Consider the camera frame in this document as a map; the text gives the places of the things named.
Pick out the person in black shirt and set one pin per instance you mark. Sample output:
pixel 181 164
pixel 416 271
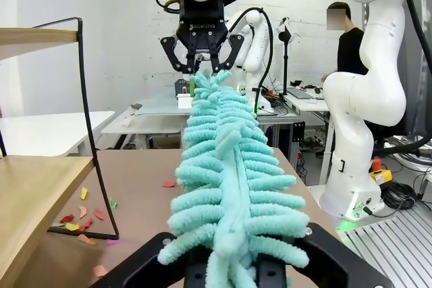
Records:
pixel 351 52

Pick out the small white box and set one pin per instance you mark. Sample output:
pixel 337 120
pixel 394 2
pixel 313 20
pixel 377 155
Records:
pixel 184 102

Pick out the ribbed aluminium base plate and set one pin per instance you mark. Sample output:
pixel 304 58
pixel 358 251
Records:
pixel 388 254

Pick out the large white side table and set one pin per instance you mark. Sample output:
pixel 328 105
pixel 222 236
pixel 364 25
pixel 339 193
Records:
pixel 50 133

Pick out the yellow paper scrap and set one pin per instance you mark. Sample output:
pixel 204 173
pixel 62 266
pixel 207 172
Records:
pixel 84 193
pixel 72 226

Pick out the red yellow emergency stop button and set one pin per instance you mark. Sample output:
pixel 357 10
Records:
pixel 383 176

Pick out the teal microfiber duster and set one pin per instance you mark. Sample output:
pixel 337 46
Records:
pixel 233 180

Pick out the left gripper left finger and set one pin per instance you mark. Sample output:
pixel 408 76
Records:
pixel 141 251

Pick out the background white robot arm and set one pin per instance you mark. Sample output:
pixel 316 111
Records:
pixel 253 55

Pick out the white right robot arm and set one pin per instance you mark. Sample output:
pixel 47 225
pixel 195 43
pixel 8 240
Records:
pixel 378 48

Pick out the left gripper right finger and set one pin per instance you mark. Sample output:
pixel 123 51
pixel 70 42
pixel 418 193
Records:
pixel 337 254

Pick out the grey laptop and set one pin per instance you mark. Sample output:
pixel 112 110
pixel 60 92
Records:
pixel 300 93

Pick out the green paper scrap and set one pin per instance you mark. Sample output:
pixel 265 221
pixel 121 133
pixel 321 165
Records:
pixel 113 203
pixel 57 224

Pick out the black frame wooden two-tier shelf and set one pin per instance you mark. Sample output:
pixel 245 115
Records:
pixel 33 180

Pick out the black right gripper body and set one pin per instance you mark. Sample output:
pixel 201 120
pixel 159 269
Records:
pixel 202 21

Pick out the light teal background table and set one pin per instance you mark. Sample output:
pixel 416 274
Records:
pixel 152 116

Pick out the white background desk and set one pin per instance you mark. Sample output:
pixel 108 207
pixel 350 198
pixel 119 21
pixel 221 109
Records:
pixel 303 103

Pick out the orange paper scrap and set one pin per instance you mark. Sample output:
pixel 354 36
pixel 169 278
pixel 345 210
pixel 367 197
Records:
pixel 87 239
pixel 82 212
pixel 100 270

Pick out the black camera stand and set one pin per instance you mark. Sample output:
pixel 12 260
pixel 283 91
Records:
pixel 285 65

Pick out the pink paper scrap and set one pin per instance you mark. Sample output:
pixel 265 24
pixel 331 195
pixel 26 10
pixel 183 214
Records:
pixel 112 242

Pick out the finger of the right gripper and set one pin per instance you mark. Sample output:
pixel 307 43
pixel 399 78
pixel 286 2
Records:
pixel 173 52
pixel 234 48

